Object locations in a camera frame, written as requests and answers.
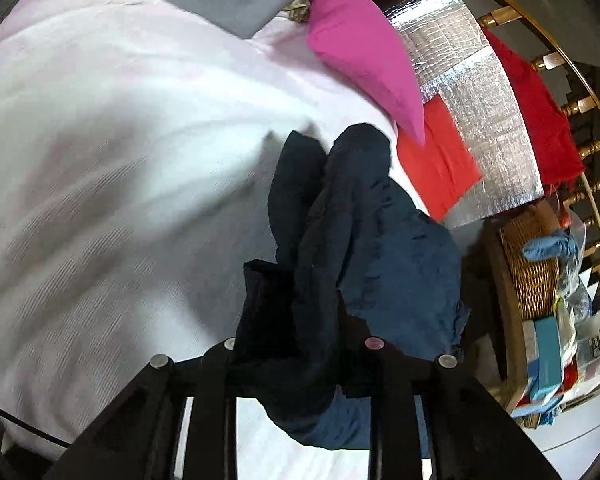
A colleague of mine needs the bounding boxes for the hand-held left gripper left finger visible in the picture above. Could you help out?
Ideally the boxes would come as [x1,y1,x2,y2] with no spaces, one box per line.
[44,338,242,480]

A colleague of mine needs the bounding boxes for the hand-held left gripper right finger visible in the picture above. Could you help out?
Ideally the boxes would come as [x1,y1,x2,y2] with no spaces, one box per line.
[336,291,562,480]

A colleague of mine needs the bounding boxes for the navy zip jacket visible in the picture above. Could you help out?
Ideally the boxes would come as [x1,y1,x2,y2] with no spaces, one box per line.
[235,124,473,451]

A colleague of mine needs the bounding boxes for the white cardboard box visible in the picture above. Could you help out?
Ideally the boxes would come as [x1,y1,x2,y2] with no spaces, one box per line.
[522,320,539,377]

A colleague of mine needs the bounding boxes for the teal cardboard box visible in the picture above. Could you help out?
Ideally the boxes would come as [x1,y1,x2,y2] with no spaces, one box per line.
[532,317,564,401]

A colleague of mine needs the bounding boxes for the wicker basket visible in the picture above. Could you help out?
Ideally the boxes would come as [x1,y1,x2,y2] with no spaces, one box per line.
[497,205,564,321]

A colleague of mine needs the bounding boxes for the blue cloth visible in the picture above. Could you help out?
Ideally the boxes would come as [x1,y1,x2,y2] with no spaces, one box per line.
[522,232,579,264]

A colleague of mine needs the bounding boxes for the clear plastic bag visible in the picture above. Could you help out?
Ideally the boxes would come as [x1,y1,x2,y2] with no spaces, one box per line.
[555,209,595,322]

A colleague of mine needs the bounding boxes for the red pillow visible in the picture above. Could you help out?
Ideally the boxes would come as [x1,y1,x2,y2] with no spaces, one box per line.
[396,94,483,221]

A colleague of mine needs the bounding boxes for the white bed sheet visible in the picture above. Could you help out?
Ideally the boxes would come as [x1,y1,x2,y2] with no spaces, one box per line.
[0,0,431,480]

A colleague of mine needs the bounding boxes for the silver foil insulation board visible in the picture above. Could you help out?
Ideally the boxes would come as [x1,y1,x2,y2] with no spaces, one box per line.
[384,0,546,231]

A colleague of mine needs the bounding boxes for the red cloth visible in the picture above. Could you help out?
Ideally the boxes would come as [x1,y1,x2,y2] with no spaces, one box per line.
[482,27,586,191]

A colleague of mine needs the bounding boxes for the magenta pillow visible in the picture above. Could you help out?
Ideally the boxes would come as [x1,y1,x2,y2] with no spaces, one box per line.
[306,0,427,146]

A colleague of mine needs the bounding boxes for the wooden stair railing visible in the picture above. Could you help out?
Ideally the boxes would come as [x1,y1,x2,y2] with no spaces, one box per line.
[342,0,600,311]

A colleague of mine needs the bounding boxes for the black cable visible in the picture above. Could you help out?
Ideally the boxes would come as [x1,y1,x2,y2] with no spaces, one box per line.
[0,404,72,449]

